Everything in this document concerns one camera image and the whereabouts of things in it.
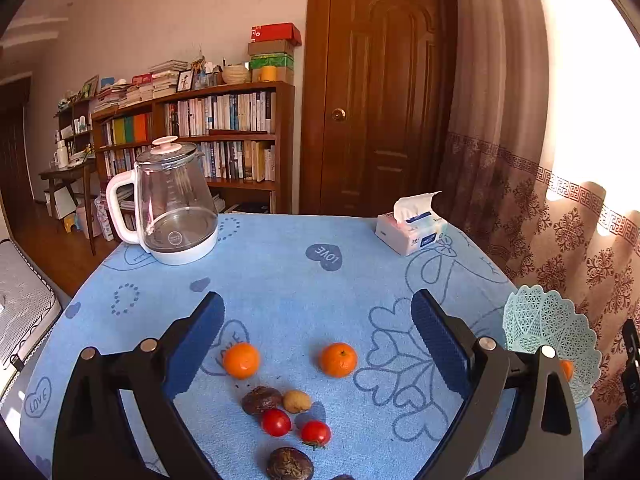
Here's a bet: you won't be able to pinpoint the brown cardboard box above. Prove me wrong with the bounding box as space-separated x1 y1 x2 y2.
248 40 295 57

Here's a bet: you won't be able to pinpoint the white tissue pack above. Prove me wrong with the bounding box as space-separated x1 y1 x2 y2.
375 191 449 257

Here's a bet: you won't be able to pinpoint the small open shelf unit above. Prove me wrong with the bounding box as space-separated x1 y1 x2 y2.
54 97 96 161

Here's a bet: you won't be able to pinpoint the stacks of books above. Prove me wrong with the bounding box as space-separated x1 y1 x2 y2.
92 60 190 113

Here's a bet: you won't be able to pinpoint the dark wooden door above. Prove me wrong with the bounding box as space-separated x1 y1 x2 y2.
0 75 33 211

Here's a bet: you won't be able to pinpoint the wooden bookshelf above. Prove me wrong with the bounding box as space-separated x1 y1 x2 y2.
91 81 296 215

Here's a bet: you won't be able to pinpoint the red box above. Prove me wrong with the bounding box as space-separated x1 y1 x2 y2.
251 23 302 47

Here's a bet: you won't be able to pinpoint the glass kettle with white handle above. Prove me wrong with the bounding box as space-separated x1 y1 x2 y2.
105 136 219 266

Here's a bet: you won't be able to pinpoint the brown kiwi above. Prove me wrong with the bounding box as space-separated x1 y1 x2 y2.
282 390 313 414

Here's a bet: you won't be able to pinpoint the grey quilted mattress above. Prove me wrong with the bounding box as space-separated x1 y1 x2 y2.
0 238 63 368

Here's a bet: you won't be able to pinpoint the brown patterned curtain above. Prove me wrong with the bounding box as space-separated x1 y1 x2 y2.
435 0 640 431

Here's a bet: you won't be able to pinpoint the blue heart-print tablecloth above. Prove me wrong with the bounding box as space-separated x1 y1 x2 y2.
17 212 601 480

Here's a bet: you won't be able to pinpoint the rows of shelved books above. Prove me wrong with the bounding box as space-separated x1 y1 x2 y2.
100 91 277 183

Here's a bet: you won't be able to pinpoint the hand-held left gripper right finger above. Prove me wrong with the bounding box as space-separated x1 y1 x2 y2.
411 289 586 480

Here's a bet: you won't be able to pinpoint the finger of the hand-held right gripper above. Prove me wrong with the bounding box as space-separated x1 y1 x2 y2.
621 318 640 367

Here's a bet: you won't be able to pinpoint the brown wooden door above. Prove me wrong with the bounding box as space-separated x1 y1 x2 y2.
300 0 458 218

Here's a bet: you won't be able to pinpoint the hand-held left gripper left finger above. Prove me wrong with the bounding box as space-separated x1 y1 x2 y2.
52 291 226 480

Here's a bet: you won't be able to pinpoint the green box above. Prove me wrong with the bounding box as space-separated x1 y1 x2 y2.
250 54 295 70

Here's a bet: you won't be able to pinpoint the teal plastic lattice basket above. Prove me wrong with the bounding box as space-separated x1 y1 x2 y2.
502 285 603 407

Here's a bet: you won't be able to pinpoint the red tomato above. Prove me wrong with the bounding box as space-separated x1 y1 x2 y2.
300 420 332 450
261 408 292 437

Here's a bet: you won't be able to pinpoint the wooden side table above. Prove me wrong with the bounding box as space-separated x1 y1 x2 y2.
39 157 98 256

